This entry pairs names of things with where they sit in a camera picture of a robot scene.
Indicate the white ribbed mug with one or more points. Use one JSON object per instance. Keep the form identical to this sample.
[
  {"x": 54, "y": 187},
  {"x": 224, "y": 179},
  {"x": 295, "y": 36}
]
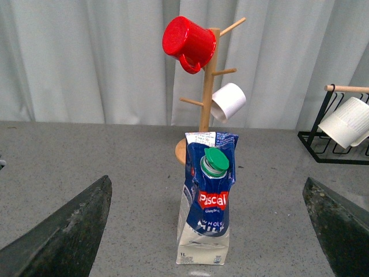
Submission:
[{"x": 348, "y": 125}]

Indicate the red mug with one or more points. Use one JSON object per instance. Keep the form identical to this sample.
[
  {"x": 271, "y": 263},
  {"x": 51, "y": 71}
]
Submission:
[{"x": 192, "y": 45}]

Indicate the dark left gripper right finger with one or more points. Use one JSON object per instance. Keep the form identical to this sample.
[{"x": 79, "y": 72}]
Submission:
[{"x": 341, "y": 228}]

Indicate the wooden mug tree stand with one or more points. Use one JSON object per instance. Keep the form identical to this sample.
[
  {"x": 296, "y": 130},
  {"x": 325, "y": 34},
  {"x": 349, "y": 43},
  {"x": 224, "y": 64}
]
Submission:
[{"x": 210, "y": 73}]

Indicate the blue white milk carton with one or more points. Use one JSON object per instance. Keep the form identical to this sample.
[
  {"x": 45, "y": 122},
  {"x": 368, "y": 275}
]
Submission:
[{"x": 203, "y": 221}]

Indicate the grey-white curtain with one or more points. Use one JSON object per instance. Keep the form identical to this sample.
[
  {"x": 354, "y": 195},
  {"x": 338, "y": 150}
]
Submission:
[{"x": 102, "y": 61}]

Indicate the white smooth mug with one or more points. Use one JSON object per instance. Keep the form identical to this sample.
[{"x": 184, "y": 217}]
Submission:
[{"x": 227, "y": 101}]

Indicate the black wire mug rack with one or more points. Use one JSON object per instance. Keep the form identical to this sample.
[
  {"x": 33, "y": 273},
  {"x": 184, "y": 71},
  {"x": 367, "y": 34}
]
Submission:
[{"x": 323, "y": 148}]

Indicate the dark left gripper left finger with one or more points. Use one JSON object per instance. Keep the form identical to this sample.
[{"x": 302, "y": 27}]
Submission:
[{"x": 65, "y": 243}]

